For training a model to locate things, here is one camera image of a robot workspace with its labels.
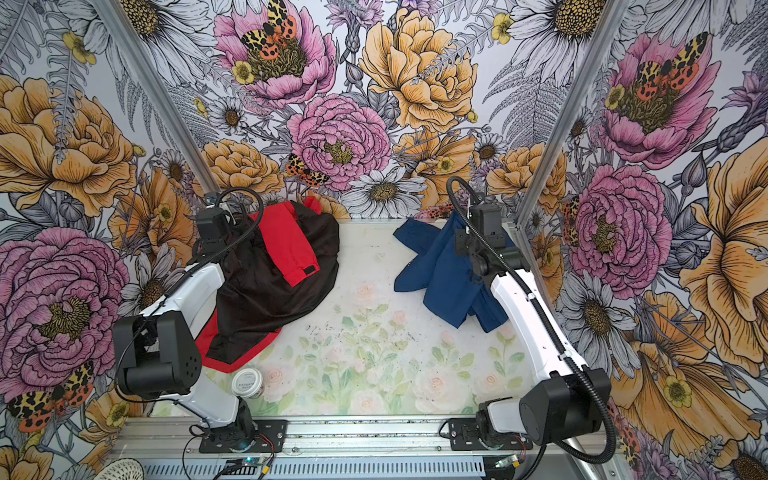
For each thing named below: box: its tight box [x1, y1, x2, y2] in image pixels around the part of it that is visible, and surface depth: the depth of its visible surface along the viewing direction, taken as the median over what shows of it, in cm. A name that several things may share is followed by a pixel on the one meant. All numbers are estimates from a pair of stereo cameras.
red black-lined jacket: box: [196, 197, 341, 374], surface depth 93 cm
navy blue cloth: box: [393, 212, 509, 333], surface depth 87 cm
